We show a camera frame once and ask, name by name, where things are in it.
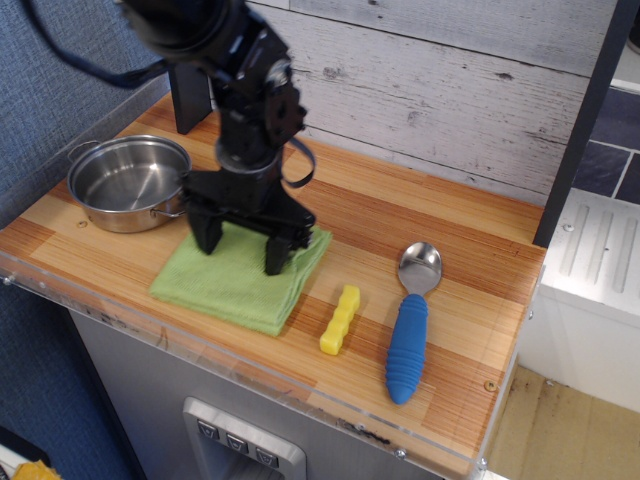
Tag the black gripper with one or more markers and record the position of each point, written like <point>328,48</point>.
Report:
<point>257,201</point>

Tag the green towel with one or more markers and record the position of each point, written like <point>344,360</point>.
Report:
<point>231,284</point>

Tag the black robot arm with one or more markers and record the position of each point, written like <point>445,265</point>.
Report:
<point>260,112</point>

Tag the clear acrylic table edge guard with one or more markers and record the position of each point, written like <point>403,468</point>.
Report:
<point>475,315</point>

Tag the yellow plastic toy block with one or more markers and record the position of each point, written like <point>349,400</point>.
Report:
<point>332,339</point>

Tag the stainless steel pot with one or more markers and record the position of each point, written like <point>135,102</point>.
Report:
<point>129,184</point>

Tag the silver dispenser button panel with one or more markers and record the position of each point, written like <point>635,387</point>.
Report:
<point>227,447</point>

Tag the yellow object bottom left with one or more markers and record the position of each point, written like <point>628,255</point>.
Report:
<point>35,471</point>

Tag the white toy sink unit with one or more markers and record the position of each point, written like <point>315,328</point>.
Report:
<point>583,325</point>

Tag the dark left shelf post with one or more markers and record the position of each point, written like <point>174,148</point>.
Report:
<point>191,96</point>

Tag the dark shelf post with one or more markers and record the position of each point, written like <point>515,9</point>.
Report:
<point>615,39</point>
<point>191,96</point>

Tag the blue handled metal spoon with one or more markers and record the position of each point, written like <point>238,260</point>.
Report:
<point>419,271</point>

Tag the dark right shelf post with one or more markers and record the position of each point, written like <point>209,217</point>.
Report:
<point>615,39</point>

